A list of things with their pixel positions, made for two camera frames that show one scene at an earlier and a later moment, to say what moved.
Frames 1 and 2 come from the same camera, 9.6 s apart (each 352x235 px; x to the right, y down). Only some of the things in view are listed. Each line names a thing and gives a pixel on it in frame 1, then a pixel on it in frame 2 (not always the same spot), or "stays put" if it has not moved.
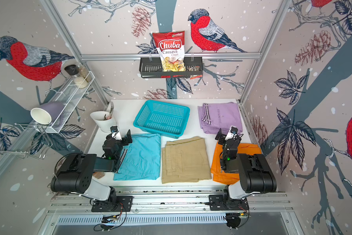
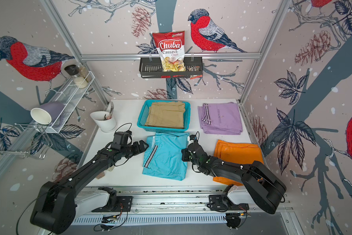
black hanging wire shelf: (151, 68) stays put
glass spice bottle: (85, 73) stays put
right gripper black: (222, 137) to (185, 152)
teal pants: (140, 160) to (163, 156)
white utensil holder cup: (105, 120) stays put
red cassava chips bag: (171, 47) stays put
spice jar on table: (98, 175) stays put
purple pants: (215, 116) stays put
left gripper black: (129, 140) to (138, 150)
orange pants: (221, 176) stays put
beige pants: (185, 160) to (169, 114)
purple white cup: (45, 113) stays put
